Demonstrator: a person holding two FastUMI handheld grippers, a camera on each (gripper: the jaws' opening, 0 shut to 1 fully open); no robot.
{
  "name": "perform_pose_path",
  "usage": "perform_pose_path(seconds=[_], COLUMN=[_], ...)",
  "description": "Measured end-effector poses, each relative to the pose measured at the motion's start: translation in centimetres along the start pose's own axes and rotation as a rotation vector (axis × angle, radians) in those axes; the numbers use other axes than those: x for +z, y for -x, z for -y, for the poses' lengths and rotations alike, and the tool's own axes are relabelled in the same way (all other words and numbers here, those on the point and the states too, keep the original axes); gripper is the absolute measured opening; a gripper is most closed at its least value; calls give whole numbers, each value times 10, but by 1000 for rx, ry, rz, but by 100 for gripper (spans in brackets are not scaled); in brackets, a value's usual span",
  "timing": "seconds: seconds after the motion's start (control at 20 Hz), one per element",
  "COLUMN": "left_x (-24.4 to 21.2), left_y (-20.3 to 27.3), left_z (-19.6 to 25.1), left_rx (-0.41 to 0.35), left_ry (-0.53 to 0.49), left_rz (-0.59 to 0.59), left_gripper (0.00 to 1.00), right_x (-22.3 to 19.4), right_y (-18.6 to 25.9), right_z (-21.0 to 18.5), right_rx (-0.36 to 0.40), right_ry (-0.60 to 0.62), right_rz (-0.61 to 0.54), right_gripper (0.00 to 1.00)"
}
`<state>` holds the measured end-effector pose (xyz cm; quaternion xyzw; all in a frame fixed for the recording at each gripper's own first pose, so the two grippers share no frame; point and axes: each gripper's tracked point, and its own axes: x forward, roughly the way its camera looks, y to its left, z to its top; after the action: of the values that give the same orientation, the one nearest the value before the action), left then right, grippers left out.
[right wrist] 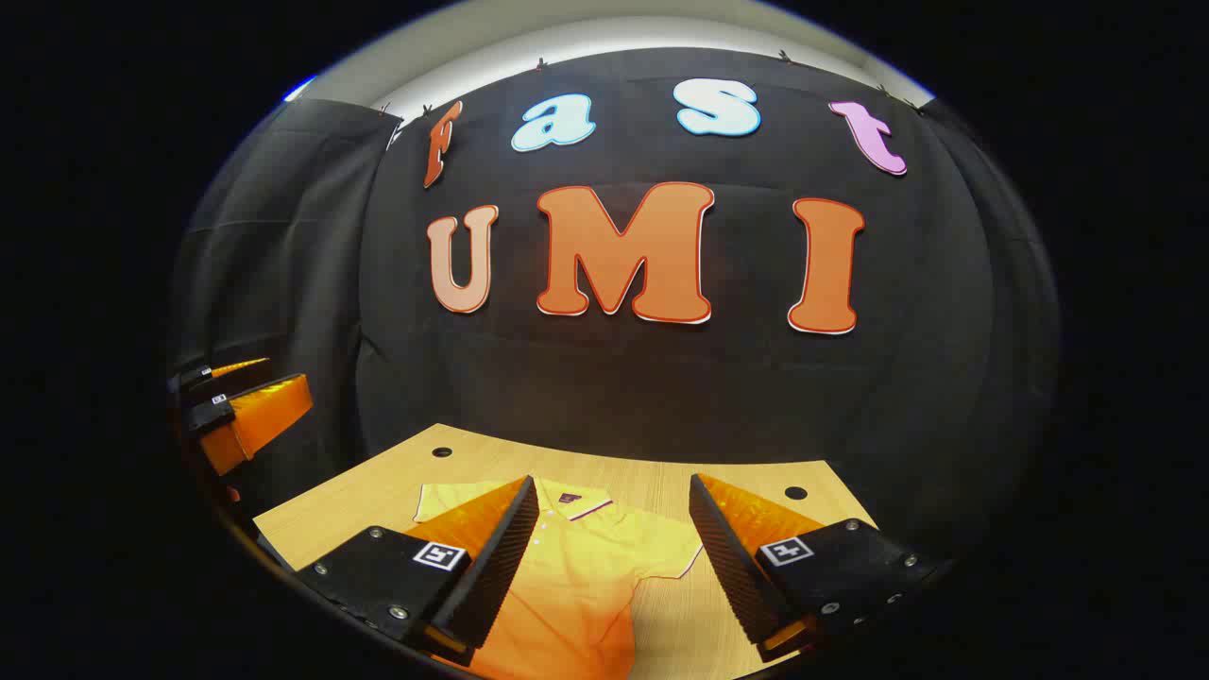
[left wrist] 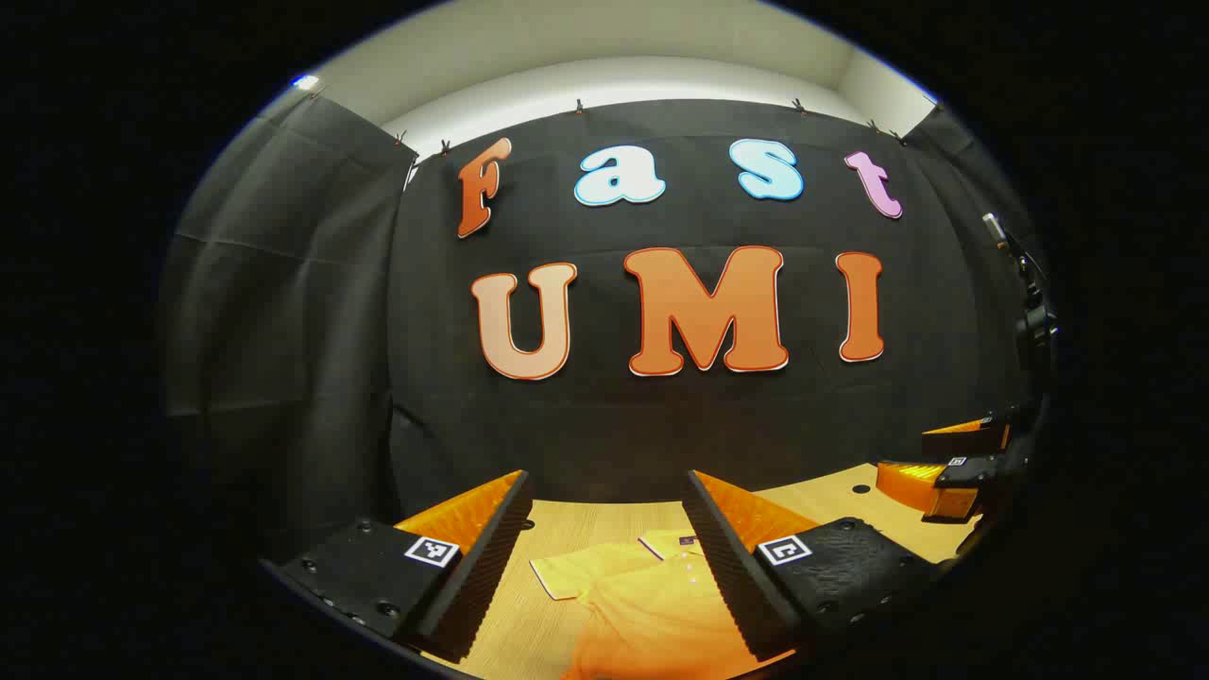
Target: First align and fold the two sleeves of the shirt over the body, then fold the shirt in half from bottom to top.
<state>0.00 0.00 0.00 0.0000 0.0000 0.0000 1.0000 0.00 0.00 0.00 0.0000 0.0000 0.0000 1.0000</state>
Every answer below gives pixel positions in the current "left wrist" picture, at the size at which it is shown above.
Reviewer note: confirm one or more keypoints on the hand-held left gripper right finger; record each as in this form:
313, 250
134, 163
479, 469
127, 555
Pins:
732, 567

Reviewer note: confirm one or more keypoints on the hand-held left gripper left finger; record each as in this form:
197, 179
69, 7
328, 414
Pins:
486, 562

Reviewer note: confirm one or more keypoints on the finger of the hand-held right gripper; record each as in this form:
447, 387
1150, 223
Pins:
959, 437
911, 484

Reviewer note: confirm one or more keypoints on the orange polo T-shirt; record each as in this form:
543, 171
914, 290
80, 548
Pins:
652, 604

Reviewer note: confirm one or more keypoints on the black backdrop cloth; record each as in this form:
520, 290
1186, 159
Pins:
661, 425

